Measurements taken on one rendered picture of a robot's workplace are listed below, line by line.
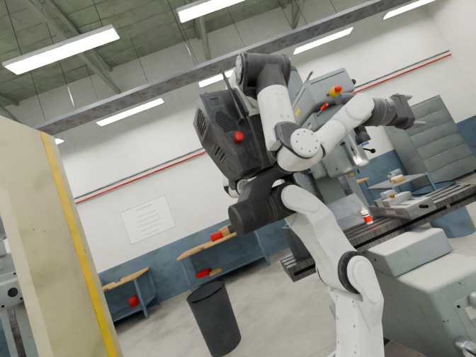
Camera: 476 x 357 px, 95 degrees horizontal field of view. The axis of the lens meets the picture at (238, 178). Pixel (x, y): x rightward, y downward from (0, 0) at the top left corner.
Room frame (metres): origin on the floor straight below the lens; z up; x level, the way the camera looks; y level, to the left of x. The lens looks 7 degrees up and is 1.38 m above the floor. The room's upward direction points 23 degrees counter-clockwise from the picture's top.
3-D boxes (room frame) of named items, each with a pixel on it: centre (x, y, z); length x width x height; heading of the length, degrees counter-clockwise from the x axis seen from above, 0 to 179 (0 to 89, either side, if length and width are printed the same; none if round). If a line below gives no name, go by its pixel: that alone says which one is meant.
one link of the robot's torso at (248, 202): (0.81, -0.06, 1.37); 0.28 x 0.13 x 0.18; 112
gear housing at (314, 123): (1.45, -0.67, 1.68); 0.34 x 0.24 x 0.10; 3
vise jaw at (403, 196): (1.36, -0.83, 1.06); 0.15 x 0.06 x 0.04; 91
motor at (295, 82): (1.66, -0.66, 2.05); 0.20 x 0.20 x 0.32
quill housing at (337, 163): (1.41, -0.68, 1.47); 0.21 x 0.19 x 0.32; 93
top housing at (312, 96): (1.42, -0.67, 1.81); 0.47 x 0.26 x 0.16; 3
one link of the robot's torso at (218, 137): (0.82, -0.09, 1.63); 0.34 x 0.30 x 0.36; 22
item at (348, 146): (1.30, -0.68, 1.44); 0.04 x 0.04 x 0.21; 3
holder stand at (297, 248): (1.39, -0.25, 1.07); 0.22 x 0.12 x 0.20; 105
